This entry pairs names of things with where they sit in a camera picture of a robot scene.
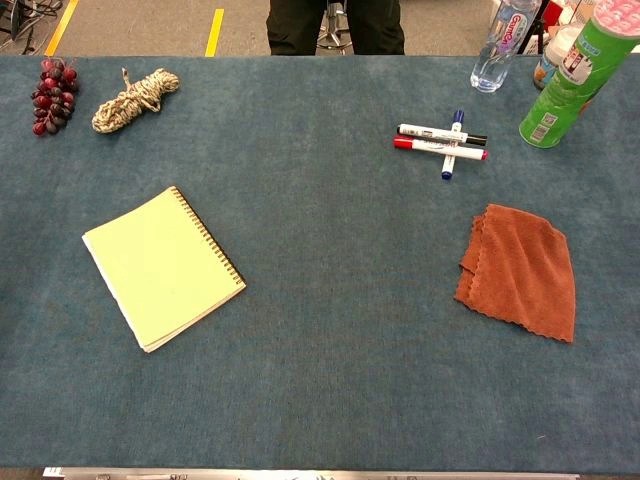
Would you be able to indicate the person in black trousers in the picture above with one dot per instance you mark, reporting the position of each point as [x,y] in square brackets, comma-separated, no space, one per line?
[300,25]

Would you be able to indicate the small white-capped bottle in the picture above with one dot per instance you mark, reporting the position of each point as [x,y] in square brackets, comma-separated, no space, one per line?
[547,62]

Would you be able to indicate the green plastic bottle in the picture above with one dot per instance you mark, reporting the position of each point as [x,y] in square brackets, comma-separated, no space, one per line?
[570,80]

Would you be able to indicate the blue whiteboard marker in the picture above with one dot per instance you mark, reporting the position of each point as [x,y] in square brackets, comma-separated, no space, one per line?
[452,165]

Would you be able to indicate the clear plastic water bottle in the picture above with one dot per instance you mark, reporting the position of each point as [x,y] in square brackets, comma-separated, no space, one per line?
[500,50]

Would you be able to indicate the bunch of red grapes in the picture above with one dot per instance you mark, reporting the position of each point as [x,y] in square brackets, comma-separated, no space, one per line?
[52,97]

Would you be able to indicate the aluminium table edge rail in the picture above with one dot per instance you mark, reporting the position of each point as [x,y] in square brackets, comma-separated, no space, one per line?
[310,474]

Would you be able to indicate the red whiteboard marker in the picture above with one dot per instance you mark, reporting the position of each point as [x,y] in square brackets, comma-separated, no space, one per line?
[440,148]

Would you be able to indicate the black whiteboard marker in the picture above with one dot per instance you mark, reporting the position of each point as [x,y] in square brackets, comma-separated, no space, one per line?
[440,134]

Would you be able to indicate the blue table mat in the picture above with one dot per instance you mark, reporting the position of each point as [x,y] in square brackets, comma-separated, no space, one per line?
[320,390]

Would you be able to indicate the office chair base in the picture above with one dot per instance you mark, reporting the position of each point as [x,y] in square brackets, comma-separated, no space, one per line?
[332,27]

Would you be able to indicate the brown microfiber cloth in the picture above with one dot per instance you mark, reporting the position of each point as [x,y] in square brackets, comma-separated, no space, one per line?
[522,272]

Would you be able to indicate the spiral notebook with yellow cover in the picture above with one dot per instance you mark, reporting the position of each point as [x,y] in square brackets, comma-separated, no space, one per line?
[162,267]

